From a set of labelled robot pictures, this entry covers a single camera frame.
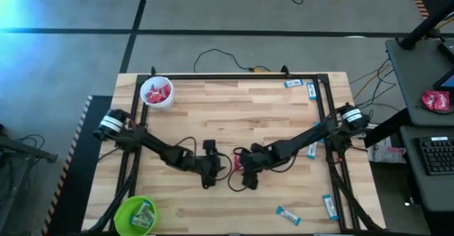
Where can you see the white plastic halloween bucket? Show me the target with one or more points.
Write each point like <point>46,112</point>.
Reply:
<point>163,105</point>

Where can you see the tablet with blue screen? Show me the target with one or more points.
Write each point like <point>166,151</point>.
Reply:
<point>447,81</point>

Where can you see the black diagonal bar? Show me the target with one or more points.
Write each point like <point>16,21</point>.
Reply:
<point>388,126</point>

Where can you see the black stand pole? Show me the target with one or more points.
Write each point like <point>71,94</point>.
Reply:
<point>425,25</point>

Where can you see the grey desk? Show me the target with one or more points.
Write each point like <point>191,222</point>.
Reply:
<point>436,193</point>
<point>408,80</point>

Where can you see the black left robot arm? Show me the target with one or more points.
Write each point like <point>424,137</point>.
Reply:
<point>156,145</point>

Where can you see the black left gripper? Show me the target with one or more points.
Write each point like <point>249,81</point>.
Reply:
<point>207,165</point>

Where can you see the large red Skittles bag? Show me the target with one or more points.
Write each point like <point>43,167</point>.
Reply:
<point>436,100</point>

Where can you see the black computer keyboard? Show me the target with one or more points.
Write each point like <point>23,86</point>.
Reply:
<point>438,156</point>

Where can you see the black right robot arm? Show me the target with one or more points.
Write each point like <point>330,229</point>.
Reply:
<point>305,140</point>

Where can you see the white printed plastic bag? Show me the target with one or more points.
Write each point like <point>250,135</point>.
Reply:
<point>386,152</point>

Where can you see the black metal stand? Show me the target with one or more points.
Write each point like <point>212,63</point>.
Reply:
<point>28,151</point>

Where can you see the green plastic halloween bucket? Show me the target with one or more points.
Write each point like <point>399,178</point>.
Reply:
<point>120,216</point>

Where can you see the black aluminium table frame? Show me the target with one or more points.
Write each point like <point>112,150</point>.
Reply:
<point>230,77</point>

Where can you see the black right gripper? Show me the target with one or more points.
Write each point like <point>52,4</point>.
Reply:
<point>255,163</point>

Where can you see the white label sticker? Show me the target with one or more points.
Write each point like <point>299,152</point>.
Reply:
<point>439,138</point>

